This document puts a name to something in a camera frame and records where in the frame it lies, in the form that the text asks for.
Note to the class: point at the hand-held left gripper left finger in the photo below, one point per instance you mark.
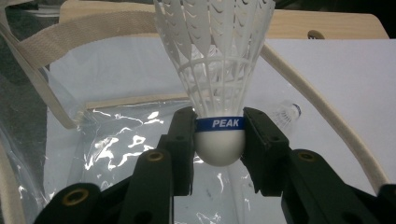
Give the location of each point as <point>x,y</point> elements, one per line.
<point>180,149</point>

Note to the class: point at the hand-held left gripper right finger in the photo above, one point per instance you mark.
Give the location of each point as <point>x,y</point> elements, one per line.
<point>267,155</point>

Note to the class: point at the white table sheet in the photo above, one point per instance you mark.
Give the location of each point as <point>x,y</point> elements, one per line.
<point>342,77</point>

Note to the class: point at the clear plastic bag beige trim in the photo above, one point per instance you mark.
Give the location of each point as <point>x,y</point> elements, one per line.
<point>109,140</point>

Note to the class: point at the white shuttlecock blue band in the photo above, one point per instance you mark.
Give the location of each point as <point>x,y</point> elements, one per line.
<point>292,112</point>
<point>219,146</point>

